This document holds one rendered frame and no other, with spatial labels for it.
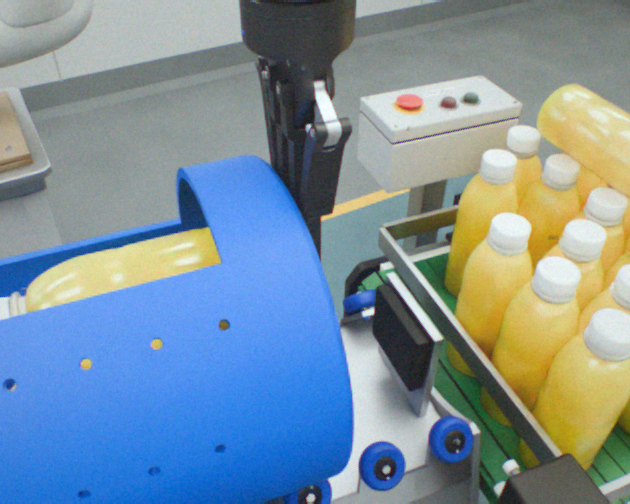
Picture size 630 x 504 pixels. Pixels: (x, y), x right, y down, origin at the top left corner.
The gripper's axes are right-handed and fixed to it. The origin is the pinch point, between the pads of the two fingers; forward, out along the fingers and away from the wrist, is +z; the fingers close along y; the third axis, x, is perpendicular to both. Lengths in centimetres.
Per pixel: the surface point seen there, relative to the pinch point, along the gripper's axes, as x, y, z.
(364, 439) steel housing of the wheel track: -3.9, -7.1, 23.5
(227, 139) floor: -42, 214, 116
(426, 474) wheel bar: -7.8, -13.0, 23.2
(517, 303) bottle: -19.7, -6.6, 9.8
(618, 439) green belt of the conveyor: -30.6, -16.0, 26.3
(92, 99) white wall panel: 14, 277, 113
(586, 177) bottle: -40.7, 8.1, 9.5
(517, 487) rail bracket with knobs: -11.6, -20.1, 16.0
